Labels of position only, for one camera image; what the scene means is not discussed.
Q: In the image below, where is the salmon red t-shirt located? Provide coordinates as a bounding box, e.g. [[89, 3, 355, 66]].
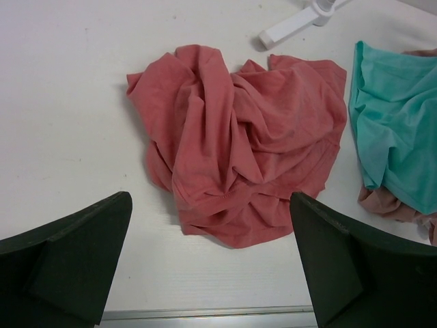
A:
[[126, 44, 347, 249]]

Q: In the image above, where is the white rack base foot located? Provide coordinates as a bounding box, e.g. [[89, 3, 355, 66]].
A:
[[258, 0, 349, 50]]

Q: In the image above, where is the beige pink garment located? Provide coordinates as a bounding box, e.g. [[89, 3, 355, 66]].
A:
[[357, 49, 437, 247]]

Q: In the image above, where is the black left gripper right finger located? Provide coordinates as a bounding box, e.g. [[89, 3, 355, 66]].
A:
[[290, 193, 436, 327]]

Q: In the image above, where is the teal t-shirt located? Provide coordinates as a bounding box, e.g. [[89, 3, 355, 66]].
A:
[[348, 40, 437, 216]]

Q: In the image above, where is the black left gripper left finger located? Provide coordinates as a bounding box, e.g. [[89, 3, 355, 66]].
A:
[[1, 191, 132, 327]]

